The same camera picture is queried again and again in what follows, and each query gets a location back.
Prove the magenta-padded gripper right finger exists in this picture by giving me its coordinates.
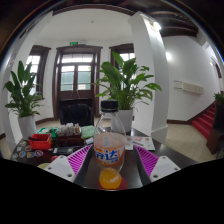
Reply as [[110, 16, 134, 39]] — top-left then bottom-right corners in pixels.
[[131, 144, 182, 186]]

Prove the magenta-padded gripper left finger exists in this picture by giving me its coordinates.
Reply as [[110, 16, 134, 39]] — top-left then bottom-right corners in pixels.
[[44, 144, 98, 187]]

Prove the clear orange-label drink bottle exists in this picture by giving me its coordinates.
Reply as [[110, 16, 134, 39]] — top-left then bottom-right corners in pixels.
[[93, 99, 127, 191]]

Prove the black flat device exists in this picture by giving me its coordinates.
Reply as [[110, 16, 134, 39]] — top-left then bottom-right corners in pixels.
[[53, 146, 74, 156]]

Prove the white printed magazine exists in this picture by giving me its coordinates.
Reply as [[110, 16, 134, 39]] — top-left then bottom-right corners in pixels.
[[124, 135, 156, 152]]

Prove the brown box of white items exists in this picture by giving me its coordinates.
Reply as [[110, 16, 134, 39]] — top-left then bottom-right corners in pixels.
[[57, 123, 83, 146]]

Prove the red plastic basket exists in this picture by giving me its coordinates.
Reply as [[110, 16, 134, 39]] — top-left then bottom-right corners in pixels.
[[27, 133, 54, 151]]

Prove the green box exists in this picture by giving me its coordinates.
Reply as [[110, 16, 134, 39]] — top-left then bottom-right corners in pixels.
[[37, 126, 59, 136]]

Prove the green cloth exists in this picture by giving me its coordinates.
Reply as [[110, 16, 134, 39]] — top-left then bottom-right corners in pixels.
[[80, 124, 98, 140]]

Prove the black chair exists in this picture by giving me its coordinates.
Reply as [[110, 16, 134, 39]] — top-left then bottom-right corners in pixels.
[[59, 98, 95, 127]]

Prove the red carpeted staircase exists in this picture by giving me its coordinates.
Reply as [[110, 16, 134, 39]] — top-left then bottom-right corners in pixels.
[[191, 103, 218, 139]]

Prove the dark wooden double door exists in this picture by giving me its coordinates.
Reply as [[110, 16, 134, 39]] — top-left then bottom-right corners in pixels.
[[52, 44, 103, 111]]

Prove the potted plant in white pot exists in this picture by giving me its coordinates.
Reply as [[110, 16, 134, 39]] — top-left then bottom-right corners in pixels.
[[94, 51, 163, 134], [3, 59, 45, 139]]

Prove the small green plant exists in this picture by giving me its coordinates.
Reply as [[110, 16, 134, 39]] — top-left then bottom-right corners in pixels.
[[213, 92, 224, 105]]

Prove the dark wooden framed window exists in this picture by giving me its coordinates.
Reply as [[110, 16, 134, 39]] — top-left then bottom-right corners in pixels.
[[109, 43, 136, 73], [25, 44, 52, 98]]

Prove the white wall unit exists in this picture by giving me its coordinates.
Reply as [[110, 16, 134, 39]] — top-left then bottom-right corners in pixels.
[[173, 79, 204, 95]]

